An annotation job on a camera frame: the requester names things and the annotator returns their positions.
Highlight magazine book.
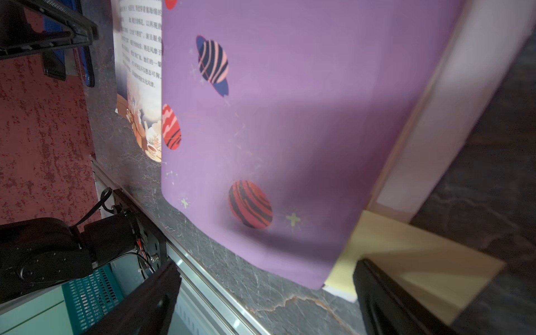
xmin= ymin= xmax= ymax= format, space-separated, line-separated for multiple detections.
xmin=111 ymin=1 xmax=535 ymax=289

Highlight blue stapler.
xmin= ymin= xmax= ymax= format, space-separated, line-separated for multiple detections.
xmin=41 ymin=0 xmax=96 ymax=88

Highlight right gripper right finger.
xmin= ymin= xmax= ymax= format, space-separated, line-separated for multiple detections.
xmin=353 ymin=258 xmax=456 ymax=335

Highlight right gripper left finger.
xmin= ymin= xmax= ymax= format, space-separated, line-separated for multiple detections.
xmin=85 ymin=260 xmax=182 ymax=335

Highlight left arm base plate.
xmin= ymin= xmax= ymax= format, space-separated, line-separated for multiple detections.
xmin=113 ymin=189 xmax=169 ymax=270

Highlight yellow sticky note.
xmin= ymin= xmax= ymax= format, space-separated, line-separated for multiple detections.
xmin=324 ymin=211 xmax=505 ymax=325

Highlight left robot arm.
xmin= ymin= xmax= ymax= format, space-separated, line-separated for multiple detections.
xmin=1 ymin=1 xmax=138 ymax=302

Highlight aluminium front rail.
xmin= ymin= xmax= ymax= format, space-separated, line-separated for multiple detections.
xmin=91 ymin=158 xmax=270 ymax=335

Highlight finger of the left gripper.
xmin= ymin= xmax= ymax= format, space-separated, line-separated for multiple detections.
xmin=1 ymin=1 xmax=99 ymax=60

